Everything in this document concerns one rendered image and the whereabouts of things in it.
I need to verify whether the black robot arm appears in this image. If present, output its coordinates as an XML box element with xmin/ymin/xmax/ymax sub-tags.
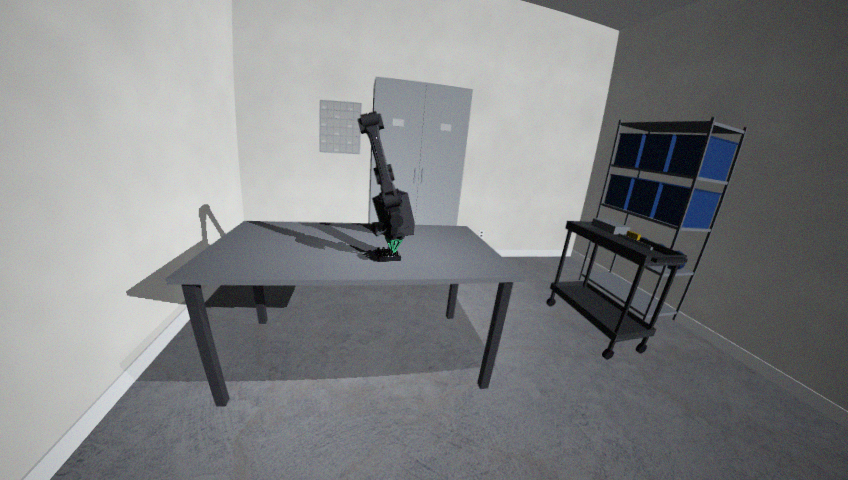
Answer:
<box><xmin>357</xmin><ymin>111</ymin><xmax>403</xmax><ymax>236</ymax></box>

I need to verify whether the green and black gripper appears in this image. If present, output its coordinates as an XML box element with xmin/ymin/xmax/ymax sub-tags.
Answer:
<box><xmin>384</xmin><ymin>226</ymin><xmax>405</xmax><ymax>253</ymax></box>

